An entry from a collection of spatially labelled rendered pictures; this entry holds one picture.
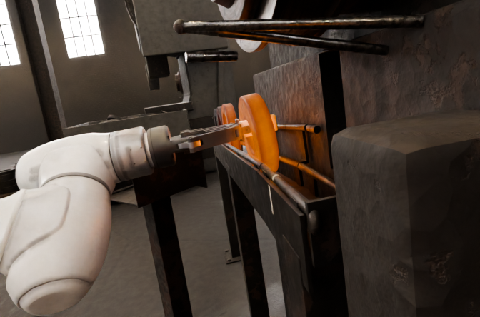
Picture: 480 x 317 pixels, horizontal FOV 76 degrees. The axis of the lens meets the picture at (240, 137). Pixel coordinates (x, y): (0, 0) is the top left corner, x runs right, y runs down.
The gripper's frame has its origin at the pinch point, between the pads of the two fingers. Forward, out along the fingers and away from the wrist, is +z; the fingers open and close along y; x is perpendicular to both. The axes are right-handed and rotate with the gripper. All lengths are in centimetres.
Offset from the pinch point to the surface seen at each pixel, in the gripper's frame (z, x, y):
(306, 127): 5.3, -0.5, 10.8
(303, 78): 7.1, 7.0, 8.2
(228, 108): 1.3, 1.9, -48.8
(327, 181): 3.0, -6.3, 21.0
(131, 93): -174, 64, -983
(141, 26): -36, 78, -236
